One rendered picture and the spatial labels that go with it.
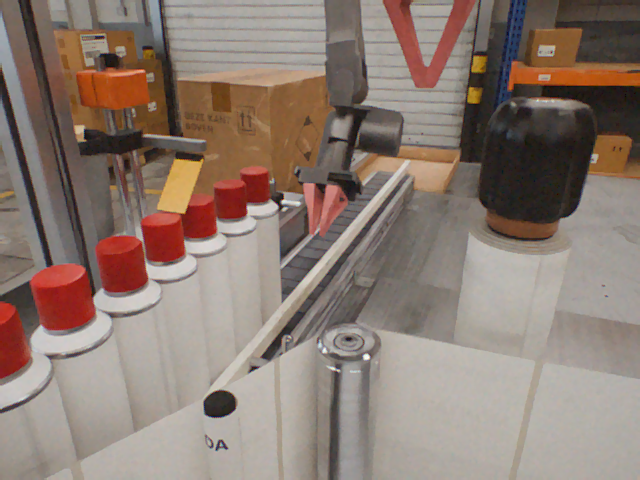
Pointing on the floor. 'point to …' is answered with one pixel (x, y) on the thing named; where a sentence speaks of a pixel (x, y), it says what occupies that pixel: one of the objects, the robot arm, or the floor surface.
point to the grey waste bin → (99, 193)
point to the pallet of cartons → (80, 55)
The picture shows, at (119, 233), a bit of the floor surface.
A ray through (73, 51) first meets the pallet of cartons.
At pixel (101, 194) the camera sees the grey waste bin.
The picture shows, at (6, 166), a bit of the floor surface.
